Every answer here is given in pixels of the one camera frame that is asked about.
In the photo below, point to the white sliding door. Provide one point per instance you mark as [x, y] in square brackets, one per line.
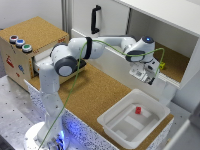
[113, 16]

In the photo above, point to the wooden drawer box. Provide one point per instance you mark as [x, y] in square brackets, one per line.
[33, 31]

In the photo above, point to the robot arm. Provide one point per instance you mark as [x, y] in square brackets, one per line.
[50, 90]

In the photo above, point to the blue button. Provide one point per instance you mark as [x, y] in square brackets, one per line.
[20, 42]

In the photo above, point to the white cabinet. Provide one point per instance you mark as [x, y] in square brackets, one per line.
[173, 20]

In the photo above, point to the white plastic box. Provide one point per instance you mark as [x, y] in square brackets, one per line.
[133, 126]

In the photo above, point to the pink block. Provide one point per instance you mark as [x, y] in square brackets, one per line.
[138, 110]

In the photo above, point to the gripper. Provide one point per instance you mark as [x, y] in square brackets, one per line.
[144, 69]

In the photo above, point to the red button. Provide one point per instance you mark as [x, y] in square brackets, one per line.
[13, 38]

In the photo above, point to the green button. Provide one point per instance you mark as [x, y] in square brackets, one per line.
[27, 48]

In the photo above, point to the yellow block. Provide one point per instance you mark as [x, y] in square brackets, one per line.
[162, 65]

